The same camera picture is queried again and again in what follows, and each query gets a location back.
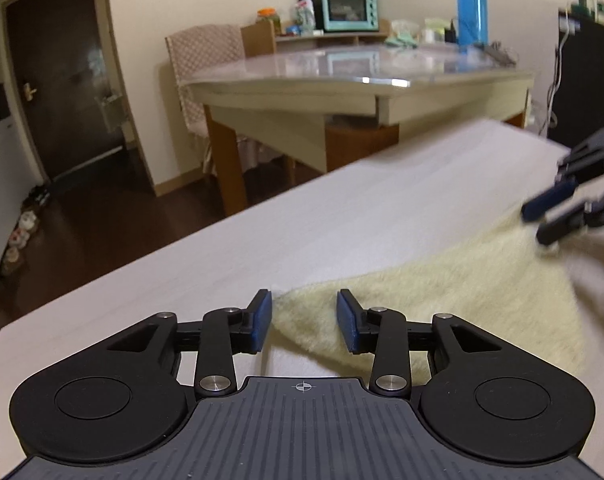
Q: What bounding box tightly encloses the blue water bottle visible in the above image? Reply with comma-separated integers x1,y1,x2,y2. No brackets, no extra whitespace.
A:
456,0,489,53

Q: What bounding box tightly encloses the black cabinet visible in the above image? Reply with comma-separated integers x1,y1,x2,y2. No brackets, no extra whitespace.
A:
548,9,604,148

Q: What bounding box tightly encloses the dark wooden door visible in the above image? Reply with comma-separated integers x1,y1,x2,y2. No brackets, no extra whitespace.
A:
2,0,133,181

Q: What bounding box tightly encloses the teal toaster oven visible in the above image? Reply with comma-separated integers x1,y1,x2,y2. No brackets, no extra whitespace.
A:
322,0,379,31

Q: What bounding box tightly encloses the orange-lidded jar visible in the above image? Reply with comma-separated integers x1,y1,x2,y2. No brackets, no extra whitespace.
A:
257,8,283,36

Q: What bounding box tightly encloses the chair with patterned cover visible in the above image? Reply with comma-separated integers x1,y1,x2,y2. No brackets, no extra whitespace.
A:
164,24,248,181

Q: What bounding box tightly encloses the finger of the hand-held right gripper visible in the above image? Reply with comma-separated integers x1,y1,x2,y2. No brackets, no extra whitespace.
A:
536,170,604,247
521,126,604,224

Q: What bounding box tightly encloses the white cable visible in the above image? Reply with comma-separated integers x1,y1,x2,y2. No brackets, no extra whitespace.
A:
546,35,569,136

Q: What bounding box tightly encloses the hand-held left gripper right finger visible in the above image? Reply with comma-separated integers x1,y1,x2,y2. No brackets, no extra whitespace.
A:
336,289,533,397

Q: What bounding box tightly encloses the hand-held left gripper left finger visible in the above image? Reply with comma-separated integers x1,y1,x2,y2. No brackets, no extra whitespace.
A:
77,288,273,397

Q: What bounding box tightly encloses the wooden desktop shelf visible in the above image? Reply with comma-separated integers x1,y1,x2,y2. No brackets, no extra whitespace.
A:
241,20,390,56

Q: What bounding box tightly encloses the row of shoes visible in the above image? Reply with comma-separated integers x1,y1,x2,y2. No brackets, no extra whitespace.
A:
0,185,53,276

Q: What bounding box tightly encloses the clear plastic holder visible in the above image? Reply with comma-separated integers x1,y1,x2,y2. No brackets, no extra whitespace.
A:
97,92,128,133

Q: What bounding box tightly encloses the round wooden stool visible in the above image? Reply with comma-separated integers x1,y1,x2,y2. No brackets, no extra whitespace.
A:
325,122,400,173

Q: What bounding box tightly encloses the beige glass-topped dining table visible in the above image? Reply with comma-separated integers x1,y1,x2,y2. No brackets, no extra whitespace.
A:
179,42,535,216

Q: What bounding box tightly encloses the pale yellow towel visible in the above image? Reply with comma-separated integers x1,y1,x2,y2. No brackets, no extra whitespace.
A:
272,205,585,386

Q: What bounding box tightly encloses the red and white carton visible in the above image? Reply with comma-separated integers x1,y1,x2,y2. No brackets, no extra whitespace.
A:
295,0,317,31

